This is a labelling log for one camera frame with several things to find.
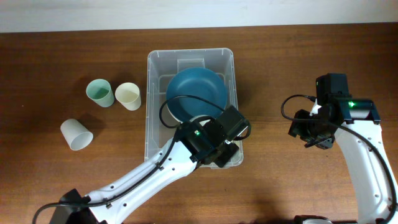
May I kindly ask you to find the clear plastic storage bin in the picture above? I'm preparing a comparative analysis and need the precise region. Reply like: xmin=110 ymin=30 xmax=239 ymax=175
xmin=144 ymin=48 xmax=238 ymax=161

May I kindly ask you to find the dark blue bowl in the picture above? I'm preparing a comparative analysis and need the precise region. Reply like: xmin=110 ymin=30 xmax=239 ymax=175
xmin=166 ymin=67 xmax=228 ymax=122

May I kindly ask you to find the mint green cup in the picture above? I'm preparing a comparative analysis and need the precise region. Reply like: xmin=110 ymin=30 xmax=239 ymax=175
xmin=86 ymin=79 xmax=114 ymax=108

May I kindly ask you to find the grey cup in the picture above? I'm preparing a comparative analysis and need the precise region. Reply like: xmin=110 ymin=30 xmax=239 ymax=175
xmin=60 ymin=119 xmax=94 ymax=151

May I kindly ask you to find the white small bowl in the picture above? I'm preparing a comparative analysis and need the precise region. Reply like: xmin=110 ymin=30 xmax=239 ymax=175
xmin=189 ymin=115 xmax=214 ymax=126

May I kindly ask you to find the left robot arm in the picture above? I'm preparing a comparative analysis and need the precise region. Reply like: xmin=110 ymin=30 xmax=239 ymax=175
xmin=50 ymin=116 xmax=251 ymax=223

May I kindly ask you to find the cream bowl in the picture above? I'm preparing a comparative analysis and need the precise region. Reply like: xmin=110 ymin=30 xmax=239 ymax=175
xmin=166 ymin=106 xmax=183 ymax=123

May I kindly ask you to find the cream cup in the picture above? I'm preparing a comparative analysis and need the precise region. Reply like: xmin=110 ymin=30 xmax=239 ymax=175
xmin=115 ymin=82 xmax=141 ymax=111

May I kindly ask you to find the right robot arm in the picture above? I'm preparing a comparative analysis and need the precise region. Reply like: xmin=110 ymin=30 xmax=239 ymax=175
xmin=289 ymin=96 xmax=397 ymax=223

